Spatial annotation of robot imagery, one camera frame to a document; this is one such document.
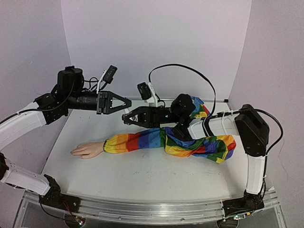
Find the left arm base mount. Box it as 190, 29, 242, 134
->
39, 174, 81, 213

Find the black left camera cable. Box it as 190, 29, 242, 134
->
82, 76, 100, 92

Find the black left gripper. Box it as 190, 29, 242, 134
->
67, 90, 133, 114

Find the rainbow striped sleeve cloth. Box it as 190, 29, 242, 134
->
103, 95, 237, 164

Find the aluminium front rail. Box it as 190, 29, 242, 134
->
14, 188, 286, 228

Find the black right camera cable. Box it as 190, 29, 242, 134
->
148, 63, 285, 157

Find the mannequin hand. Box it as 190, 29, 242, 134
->
71, 142, 105, 159

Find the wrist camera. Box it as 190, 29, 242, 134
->
137, 82, 158, 107
96, 65, 117, 93

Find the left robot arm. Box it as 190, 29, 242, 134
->
0, 66, 132, 208

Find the black camera cable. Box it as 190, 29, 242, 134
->
148, 63, 285, 157
82, 76, 100, 92

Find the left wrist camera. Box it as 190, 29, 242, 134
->
96, 65, 117, 93

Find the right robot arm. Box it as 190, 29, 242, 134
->
122, 94, 270, 214

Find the clear glitter nail polish bottle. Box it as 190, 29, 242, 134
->
128, 114, 138, 122

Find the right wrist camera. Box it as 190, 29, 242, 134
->
137, 82, 158, 107

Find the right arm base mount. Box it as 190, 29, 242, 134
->
222, 191, 264, 219

